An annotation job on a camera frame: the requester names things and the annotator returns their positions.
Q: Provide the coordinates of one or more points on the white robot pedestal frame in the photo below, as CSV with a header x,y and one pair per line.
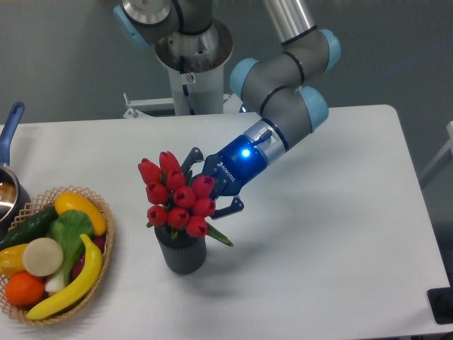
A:
x,y
192,93

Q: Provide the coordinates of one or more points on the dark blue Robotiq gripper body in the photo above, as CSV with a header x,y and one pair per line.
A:
x,y
245,157

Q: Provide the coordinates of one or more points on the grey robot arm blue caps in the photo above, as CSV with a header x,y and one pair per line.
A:
x,y
194,46

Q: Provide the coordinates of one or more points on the beige round slice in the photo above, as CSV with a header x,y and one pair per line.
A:
x,y
42,257

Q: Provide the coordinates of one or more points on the orange fruit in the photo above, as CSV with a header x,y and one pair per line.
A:
x,y
24,289

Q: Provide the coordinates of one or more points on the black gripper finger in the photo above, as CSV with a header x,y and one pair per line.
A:
x,y
235,206
194,156

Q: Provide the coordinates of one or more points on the woven wicker basket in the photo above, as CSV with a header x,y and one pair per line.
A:
x,y
45,200

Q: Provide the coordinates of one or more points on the white furniture frame right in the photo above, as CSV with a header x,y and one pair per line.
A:
x,y
439,161

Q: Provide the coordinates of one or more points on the yellow banana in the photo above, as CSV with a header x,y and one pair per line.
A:
x,y
76,289

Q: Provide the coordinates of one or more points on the yellow squash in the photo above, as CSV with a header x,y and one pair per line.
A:
x,y
73,201

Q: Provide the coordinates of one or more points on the black device at table edge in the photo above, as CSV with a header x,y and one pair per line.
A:
x,y
440,300

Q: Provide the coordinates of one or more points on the purple red vegetable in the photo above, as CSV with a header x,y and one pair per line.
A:
x,y
99,241

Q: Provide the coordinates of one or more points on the blue handled saucepan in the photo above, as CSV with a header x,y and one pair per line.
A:
x,y
13,195

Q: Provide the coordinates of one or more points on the yellow bell pepper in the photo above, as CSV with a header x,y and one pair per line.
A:
x,y
11,260

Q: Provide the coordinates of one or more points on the dark green cucumber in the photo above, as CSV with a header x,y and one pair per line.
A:
x,y
34,227

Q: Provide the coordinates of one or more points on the dark grey ribbed vase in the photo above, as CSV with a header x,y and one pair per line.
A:
x,y
183,254

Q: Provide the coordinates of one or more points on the green bok choy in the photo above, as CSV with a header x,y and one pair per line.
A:
x,y
66,231

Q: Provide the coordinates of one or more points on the red tulip bouquet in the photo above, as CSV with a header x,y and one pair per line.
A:
x,y
180,204

